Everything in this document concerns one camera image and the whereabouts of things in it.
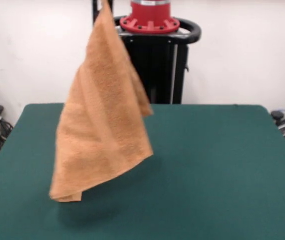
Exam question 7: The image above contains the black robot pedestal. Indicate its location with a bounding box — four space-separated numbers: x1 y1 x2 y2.
112 16 202 105

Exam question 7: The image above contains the tan terry towel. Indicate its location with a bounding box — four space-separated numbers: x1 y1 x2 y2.
48 0 155 203

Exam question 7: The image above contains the dark green table cloth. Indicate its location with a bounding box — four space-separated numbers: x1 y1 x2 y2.
0 103 285 240

